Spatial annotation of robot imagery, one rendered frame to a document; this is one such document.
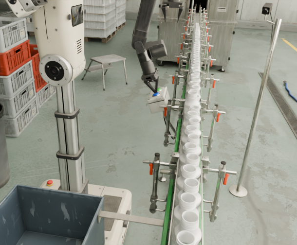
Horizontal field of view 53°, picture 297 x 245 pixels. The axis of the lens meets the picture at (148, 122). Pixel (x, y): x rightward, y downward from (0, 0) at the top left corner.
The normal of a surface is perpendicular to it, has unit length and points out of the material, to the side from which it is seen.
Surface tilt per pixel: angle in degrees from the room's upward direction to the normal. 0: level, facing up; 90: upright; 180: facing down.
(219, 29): 90
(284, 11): 90
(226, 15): 90
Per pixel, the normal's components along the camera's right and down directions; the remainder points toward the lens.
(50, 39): -0.16, 0.60
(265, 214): 0.05, -0.89
